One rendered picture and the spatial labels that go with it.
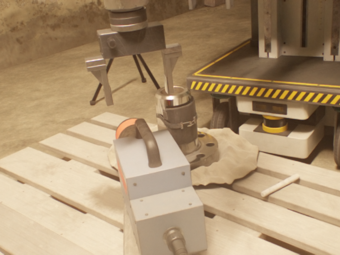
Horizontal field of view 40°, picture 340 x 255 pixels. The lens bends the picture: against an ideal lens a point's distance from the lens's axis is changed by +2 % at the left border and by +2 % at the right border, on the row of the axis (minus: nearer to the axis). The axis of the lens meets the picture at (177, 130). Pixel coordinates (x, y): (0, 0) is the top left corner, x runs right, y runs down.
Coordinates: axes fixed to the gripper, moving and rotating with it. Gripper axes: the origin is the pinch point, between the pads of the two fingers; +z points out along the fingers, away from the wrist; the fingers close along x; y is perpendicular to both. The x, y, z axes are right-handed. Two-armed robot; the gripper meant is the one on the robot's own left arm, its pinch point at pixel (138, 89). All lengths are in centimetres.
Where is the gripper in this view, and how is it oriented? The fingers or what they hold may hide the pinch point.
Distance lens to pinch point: 99.9
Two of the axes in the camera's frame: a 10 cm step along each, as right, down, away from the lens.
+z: 1.0, 9.1, 4.1
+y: 2.6, 3.7, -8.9
